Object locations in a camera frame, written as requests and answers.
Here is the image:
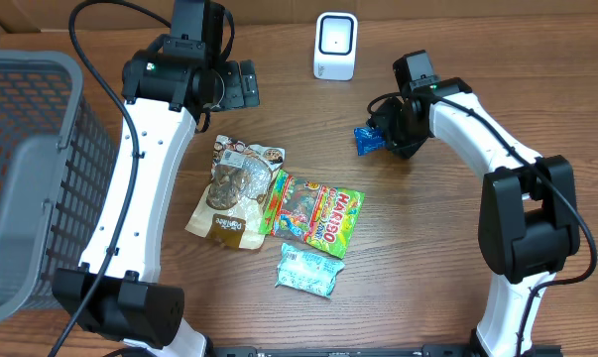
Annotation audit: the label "blue Oreo cookie pack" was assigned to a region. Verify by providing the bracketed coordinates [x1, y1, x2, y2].
[354, 126, 386, 156]

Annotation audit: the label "green Haribo gummy bag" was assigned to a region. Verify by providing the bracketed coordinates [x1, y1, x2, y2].
[259, 171, 365, 259]

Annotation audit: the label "brown nuts snack pouch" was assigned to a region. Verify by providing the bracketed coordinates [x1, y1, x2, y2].
[185, 135, 286, 250]

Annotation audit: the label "teal snack packet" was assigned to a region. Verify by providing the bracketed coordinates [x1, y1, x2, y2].
[275, 243, 345, 298]

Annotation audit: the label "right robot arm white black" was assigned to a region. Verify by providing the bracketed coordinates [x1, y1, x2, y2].
[368, 51, 580, 356]

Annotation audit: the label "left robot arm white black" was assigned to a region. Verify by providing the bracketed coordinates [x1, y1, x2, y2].
[53, 0, 259, 356]

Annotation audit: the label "white barcode scanner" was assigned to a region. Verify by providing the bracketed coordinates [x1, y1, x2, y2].
[313, 12, 358, 81]

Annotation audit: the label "grey plastic mesh basket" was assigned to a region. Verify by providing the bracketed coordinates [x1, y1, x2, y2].
[0, 50, 117, 321]

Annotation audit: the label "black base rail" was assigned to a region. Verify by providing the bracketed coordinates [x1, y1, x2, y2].
[198, 341, 563, 357]

